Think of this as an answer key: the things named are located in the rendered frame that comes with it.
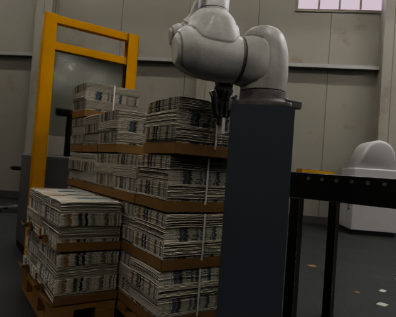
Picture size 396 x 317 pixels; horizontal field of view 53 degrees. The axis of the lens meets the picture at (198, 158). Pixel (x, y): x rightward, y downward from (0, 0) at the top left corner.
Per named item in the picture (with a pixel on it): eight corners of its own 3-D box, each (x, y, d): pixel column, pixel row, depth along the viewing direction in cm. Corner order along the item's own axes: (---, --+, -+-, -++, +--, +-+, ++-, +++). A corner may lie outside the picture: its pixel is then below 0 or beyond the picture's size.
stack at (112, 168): (152, 370, 151) (168, 154, 153) (70, 283, 249) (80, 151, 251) (232, 350, 172) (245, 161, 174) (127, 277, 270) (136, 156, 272)
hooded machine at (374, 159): (383, 231, 612) (388, 144, 615) (398, 238, 549) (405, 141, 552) (337, 227, 620) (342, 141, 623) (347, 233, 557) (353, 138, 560)
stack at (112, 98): (70, 283, 249) (86, 80, 252) (58, 271, 274) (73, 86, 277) (127, 277, 270) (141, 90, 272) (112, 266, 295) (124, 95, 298)
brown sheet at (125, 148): (115, 151, 202) (116, 143, 202) (97, 151, 226) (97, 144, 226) (179, 157, 222) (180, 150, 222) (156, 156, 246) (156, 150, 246)
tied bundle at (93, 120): (96, 153, 226) (99, 112, 226) (81, 152, 251) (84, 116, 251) (155, 157, 246) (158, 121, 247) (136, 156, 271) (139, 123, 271)
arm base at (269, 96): (305, 107, 123) (306, 89, 123) (234, 103, 125) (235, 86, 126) (297, 115, 141) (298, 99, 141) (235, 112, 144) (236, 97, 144)
